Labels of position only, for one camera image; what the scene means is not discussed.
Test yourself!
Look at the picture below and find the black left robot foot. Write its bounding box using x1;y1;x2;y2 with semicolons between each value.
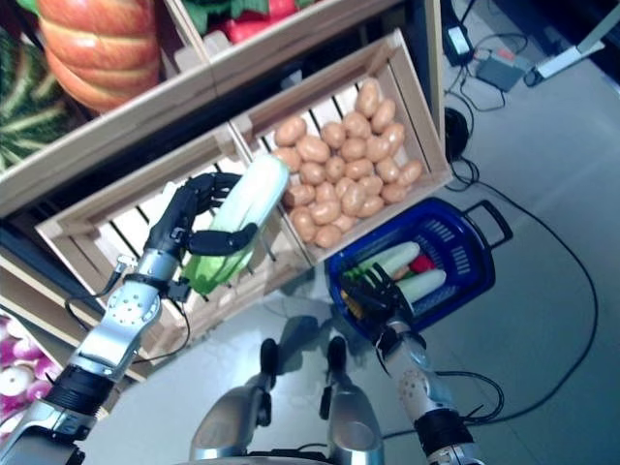
260;338;280;382

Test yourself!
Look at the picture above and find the black round floor base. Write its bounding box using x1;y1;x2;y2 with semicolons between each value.
444;107;471;161

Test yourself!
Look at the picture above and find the brown potato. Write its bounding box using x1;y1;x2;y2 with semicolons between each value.
274;117;308;147
396;159;424;188
283;183;316;208
314;225;343;247
295;135;331;164
273;146;302;173
341;181;368;217
371;99;397;135
356;78;382;119
290;206;319;243

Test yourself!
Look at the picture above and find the black floor cable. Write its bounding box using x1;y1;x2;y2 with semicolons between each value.
382;157;600;440

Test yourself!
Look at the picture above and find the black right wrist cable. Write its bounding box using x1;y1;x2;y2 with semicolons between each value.
435;370;506;414

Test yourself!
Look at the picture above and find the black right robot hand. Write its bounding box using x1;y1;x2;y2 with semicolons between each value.
338;263;416;340

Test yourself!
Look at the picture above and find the blue plastic shopping basket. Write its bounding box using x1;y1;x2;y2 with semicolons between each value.
325;197;513;343

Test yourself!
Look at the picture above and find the napa cabbage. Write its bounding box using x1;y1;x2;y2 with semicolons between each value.
181;154;292;295
396;268;447;304
356;241;421;277

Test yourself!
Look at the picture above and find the small orange pumpkin green stem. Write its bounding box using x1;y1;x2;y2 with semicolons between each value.
37;0;161;113

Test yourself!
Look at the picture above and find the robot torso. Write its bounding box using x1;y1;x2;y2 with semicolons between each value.
186;449;340;465

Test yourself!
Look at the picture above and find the green broccoli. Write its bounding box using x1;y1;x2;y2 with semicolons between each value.
183;0;272;35

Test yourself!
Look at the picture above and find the black robot foot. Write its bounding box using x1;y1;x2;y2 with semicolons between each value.
260;338;280;382
326;336;348;377

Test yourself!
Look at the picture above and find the grey box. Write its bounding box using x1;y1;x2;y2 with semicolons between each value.
477;55;522;91

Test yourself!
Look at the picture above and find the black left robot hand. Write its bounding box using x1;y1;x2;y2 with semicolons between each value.
144;171;259;265

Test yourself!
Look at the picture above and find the wide wooden crate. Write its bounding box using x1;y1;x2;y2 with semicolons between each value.
0;0;217;219

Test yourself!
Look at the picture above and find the yellow bell pepper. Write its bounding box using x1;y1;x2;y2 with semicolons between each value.
341;289;364;316

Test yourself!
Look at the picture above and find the black right robot foot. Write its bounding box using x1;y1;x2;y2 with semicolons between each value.
326;336;348;377

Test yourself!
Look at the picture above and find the silver right robot leg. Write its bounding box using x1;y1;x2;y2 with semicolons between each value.
319;375;387;465

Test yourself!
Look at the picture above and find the green striped pumpkin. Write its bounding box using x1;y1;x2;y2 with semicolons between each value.
0;26;74;173

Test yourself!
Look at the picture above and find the black power adapter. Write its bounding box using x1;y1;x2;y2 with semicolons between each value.
445;26;475;64

